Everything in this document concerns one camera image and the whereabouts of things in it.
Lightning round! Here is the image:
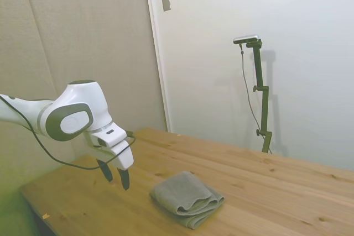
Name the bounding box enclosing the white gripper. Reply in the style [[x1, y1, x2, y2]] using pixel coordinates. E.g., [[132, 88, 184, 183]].
[[95, 138, 135, 191]]

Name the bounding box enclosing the grey towel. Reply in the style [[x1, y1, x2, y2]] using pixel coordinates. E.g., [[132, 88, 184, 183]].
[[149, 171, 225, 230]]

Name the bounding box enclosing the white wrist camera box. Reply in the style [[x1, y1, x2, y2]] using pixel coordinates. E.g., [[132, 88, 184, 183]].
[[87, 124, 128, 149]]

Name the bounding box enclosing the white door frame strip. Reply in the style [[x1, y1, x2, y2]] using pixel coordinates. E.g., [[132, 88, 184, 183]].
[[143, 0, 173, 133]]

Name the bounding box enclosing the dark green camera stand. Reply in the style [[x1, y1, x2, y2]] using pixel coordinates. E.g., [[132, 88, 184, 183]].
[[246, 39, 273, 154]]

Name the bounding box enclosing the silver exterior camera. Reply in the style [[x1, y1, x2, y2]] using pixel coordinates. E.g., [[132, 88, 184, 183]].
[[233, 34, 261, 45]]

